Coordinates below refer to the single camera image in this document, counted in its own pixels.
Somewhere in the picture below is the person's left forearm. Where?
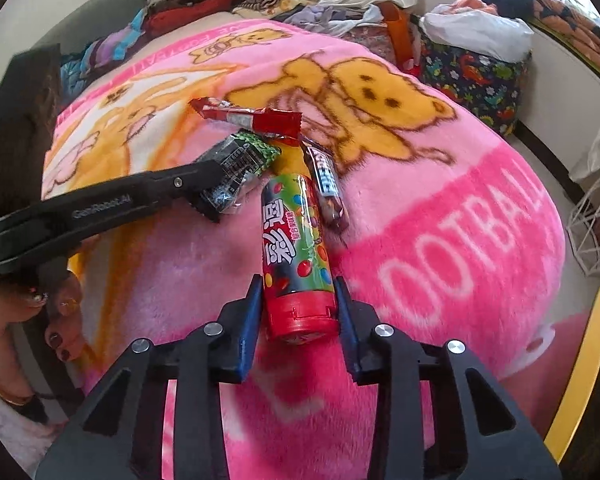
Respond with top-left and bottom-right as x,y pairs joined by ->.
0,355 -> 56,466

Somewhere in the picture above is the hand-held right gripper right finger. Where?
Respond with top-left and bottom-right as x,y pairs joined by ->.
332,276 -> 563,480

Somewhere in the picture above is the pink bear printed blanket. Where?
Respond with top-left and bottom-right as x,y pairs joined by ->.
40,17 -> 596,480

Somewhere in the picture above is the striped purple blue cloth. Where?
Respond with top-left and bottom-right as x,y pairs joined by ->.
62,10 -> 151,96

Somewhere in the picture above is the orange star print blanket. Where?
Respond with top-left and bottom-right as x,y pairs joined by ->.
532,0 -> 600,86

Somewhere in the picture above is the colourful candy tube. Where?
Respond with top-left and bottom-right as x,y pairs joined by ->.
259,172 -> 341,346

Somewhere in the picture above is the orange cloth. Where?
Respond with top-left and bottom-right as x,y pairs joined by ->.
432,0 -> 501,16

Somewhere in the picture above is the yellow round bin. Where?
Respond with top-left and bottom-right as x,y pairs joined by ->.
545,267 -> 600,463

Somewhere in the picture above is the white wire stool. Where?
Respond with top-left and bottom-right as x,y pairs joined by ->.
566,180 -> 600,278

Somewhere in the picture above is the green black snack wrapper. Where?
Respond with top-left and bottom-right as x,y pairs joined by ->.
200,130 -> 281,216

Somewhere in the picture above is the orange bag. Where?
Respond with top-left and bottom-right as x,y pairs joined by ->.
377,2 -> 423,73

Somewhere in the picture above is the floral storage box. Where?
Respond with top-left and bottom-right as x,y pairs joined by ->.
340,22 -> 396,61

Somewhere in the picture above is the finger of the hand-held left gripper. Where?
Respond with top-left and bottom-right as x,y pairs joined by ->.
142,157 -> 226,225

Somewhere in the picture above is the white plastic bag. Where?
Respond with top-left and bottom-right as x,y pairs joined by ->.
420,4 -> 535,63

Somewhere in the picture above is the gold bracelet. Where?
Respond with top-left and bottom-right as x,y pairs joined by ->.
0,362 -> 36,407

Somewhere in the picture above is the lilac grey garment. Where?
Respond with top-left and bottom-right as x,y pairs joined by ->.
290,5 -> 381,38

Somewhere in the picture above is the white window bench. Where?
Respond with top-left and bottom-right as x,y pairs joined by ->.
512,30 -> 600,201

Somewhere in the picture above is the brown chocolate bar wrapper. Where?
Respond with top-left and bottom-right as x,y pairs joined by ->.
300,137 -> 352,246

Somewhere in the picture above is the dinosaur print fabric basket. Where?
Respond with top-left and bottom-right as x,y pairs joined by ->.
415,25 -> 533,138

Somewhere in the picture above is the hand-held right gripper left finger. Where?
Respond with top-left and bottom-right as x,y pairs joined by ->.
34,274 -> 265,480

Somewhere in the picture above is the person's left hand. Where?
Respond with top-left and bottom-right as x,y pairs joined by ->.
0,255 -> 85,367

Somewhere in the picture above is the red snack wrapper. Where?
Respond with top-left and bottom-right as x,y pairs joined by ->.
189,97 -> 302,147

